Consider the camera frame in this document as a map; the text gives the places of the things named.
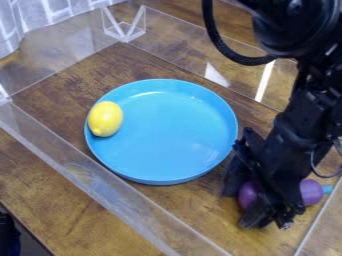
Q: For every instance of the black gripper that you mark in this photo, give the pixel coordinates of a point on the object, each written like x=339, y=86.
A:
x=275, y=163

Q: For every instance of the purple toy eggplant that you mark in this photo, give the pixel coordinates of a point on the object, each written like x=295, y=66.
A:
x=311, y=190

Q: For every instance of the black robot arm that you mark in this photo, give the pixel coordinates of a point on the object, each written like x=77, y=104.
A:
x=298, y=29

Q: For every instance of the blue round tray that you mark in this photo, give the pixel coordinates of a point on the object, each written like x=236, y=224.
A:
x=176, y=135

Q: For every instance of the yellow toy lemon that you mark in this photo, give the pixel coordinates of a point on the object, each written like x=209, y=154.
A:
x=104, y=119

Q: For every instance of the white patterned curtain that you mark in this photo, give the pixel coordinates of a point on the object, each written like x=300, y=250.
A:
x=25, y=15

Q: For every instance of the clear acrylic enclosure wall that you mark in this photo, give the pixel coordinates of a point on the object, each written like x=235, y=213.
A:
x=81, y=210

